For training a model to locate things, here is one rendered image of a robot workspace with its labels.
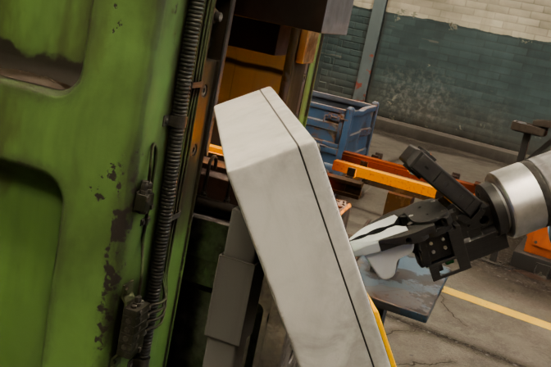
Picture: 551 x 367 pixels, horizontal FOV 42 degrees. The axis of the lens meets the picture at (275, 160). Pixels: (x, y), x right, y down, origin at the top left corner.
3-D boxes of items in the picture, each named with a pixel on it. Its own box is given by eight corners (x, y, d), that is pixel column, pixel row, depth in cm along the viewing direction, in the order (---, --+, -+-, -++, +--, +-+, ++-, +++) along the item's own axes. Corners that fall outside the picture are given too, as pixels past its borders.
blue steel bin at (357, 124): (362, 190, 577) (382, 102, 562) (332, 209, 504) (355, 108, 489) (228, 152, 617) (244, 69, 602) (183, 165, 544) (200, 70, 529)
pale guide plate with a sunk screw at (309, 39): (313, 63, 169) (328, -10, 166) (302, 64, 161) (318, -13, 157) (304, 61, 170) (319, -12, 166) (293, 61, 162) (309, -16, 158)
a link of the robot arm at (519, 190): (538, 172, 88) (504, 154, 98) (501, 186, 88) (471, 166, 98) (554, 237, 91) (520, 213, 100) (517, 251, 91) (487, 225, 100)
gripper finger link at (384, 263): (355, 296, 91) (424, 270, 91) (341, 254, 89) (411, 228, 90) (349, 286, 94) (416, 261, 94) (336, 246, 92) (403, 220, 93)
